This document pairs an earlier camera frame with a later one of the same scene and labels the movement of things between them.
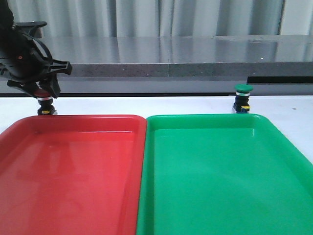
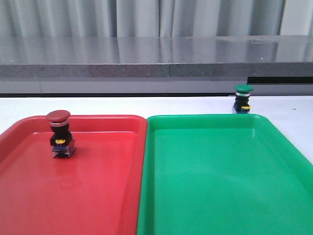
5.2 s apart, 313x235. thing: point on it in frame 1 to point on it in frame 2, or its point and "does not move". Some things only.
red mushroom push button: (45, 99) to (62, 141)
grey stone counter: (184, 65) does not move
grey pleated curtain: (78, 18) does not move
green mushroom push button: (241, 105) does not move
